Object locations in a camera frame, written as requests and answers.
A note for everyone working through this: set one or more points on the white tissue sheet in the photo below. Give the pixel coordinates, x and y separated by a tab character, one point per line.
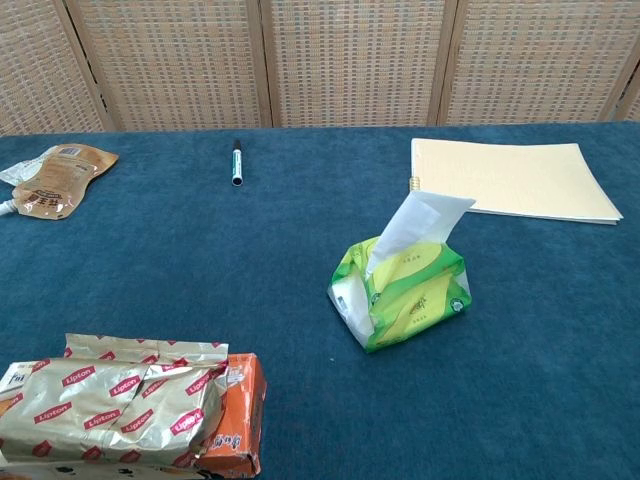
417	220

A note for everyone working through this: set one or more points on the green plastic tissue pack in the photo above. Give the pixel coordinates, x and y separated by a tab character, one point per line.
417	305

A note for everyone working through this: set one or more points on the blue table cloth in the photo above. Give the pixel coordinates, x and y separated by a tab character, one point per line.
300	320

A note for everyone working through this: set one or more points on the green and white marker pen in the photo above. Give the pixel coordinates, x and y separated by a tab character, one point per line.
237	164

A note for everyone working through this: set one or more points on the woven folding screen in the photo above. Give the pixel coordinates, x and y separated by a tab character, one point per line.
320	60

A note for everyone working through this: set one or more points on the orange cardboard box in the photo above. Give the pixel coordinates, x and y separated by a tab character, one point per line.
240	415

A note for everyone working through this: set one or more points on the cream spiral notebook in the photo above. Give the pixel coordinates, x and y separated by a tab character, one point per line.
510	177

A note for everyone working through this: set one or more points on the gold Lipton foil bag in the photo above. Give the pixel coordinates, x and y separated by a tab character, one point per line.
105	400

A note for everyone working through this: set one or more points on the brown spouted drink pouch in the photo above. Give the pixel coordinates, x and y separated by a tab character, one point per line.
55	182

